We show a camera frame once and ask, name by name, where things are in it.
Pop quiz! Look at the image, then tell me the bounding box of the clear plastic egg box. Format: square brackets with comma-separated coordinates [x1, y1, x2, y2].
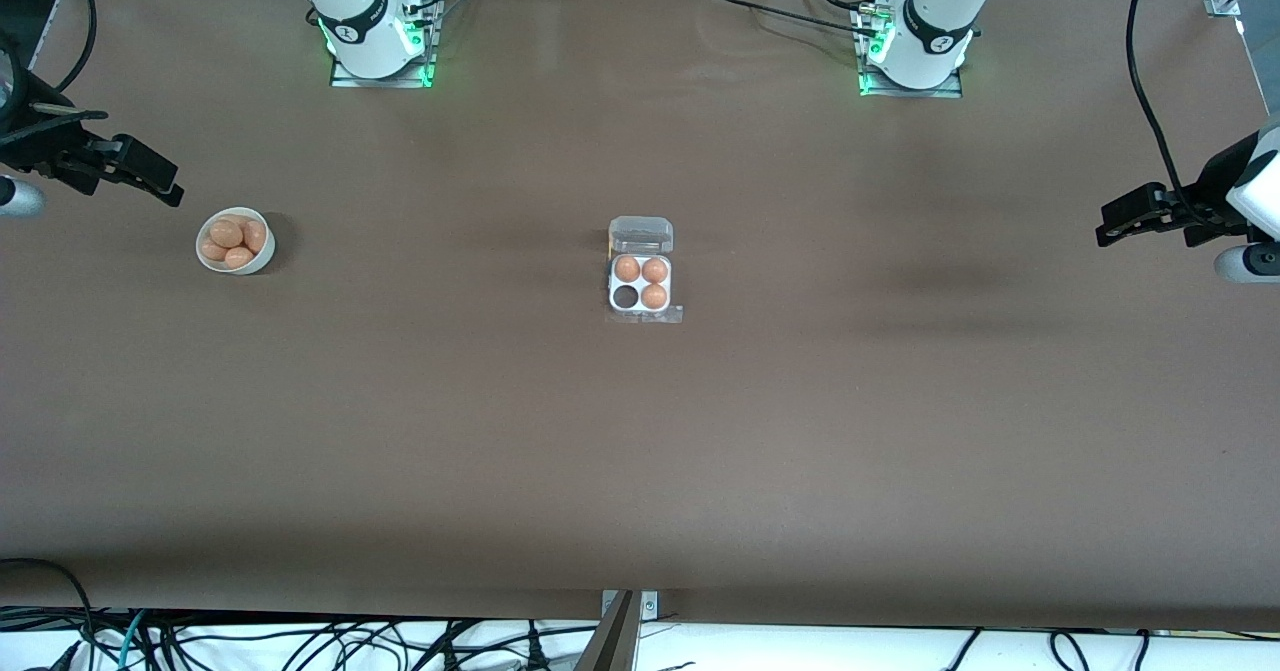
[606, 215, 685, 326]

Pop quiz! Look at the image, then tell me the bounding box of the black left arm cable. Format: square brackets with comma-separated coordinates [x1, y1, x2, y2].
[1127, 0, 1206, 214]

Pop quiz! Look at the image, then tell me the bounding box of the teal floor cable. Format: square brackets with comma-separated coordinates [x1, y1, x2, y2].
[118, 609, 153, 671]

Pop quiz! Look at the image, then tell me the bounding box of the dark diagonal support bar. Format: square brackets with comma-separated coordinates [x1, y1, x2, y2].
[574, 591, 643, 671]

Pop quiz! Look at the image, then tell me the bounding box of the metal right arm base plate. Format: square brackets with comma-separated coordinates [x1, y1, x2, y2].
[330, 0, 437, 89]

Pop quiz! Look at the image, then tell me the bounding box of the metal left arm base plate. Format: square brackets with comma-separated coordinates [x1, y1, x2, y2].
[857, 1, 965, 99]

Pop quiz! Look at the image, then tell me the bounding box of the metal table edge bracket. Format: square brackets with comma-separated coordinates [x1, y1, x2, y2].
[600, 589, 661, 624]

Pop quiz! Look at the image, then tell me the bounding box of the black looped floor cable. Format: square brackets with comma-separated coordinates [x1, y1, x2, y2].
[0, 557, 97, 671]

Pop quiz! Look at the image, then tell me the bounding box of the white round bowl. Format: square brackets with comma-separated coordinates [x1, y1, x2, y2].
[195, 207, 277, 276]

